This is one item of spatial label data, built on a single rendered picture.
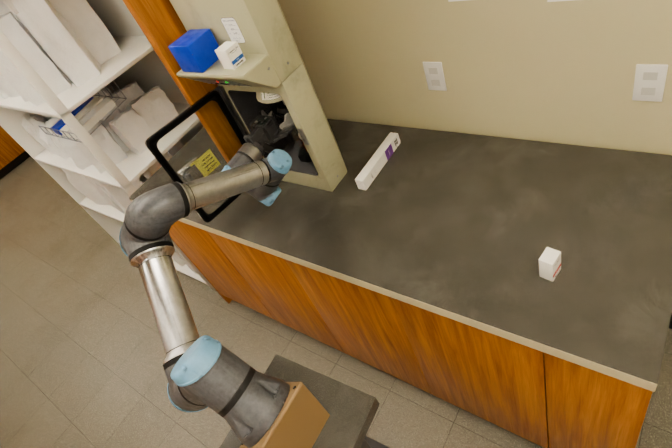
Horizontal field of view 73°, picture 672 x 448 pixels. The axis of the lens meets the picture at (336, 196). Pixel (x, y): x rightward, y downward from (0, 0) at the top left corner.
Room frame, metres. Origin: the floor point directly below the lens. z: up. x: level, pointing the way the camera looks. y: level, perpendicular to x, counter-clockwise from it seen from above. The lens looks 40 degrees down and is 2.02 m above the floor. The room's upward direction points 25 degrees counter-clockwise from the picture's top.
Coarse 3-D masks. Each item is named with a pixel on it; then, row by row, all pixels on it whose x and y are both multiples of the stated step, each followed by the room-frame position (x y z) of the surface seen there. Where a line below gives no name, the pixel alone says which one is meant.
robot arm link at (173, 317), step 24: (120, 240) 1.03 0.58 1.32; (144, 240) 0.96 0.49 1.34; (168, 240) 0.98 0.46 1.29; (144, 264) 0.93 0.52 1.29; (168, 264) 0.92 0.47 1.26; (168, 288) 0.86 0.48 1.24; (168, 312) 0.81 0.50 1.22; (168, 336) 0.76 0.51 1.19; (192, 336) 0.75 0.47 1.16; (168, 360) 0.71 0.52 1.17; (168, 384) 0.70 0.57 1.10; (192, 408) 0.61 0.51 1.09
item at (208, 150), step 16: (208, 112) 1.49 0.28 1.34; (176, 128) 1.43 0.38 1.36; (192, 128) 1.45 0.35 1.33; (208, 128) 1.47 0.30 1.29; (224, 128) 1.50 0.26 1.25; (160, 144) 1.39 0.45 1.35; (176, 144) 1.41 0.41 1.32; (192, 144) 1.43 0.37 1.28; (208, 144) 1.46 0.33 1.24; (224, 144) 1.48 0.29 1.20; (240, 144) 1.51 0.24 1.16; (176, 160) 1.39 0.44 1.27; (192, 160) 1.42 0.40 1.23; (208, 160) 1.44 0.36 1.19; (224, 160) 1.46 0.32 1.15; (192, 176) 1.40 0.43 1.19; (208, 208) 1.39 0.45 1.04
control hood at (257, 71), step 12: (252, 60) 1.30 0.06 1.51; (264, 60) 1.28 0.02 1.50; (180, 72) 1.46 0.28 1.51; (192, 72) 1.41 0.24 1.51; (204, 72) 1.37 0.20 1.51; (216, 72) 1.33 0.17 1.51; (228, 72) 1.29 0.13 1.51; (240, 72) 1.26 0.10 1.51; (252, 72) 1.24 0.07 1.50; (264, 72) 1.27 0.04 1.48; (252, 84) 1.30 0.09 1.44; (264, 84) 1.26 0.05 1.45; (276, 84) 1.28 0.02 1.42
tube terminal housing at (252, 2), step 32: (192, 0) 1.46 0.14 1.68; (224, 0) 1.35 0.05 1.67; (256, 0) 1.32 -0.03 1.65; (224, 32) 1.41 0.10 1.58; (256, 32) 1.30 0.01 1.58; (288, 32) 1.36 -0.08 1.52; (288, 64) 1.33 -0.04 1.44; (288, 96) 1.30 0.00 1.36; (320, 128) 1.34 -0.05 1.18; (320, 160) 1.30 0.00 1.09
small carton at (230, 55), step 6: (228, 42) 1.34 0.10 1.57; (234, 42) 1.32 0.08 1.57; (222, 48) 1.32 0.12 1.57; (228, 48) 1.30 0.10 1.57; (234, 48) 1.31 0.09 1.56; (222, 54) 1.31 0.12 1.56; (228, 54) 1.29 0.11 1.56; (234, 54) 1.31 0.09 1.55; (240, 54) 1.32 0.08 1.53; (222, 60) 1.32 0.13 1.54; (228, 60) 1.30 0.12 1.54; (234, 60) 1.30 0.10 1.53; (240, 60) 1.31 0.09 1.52; (228, 66) 1.31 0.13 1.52; (234, 66) 1.29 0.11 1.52
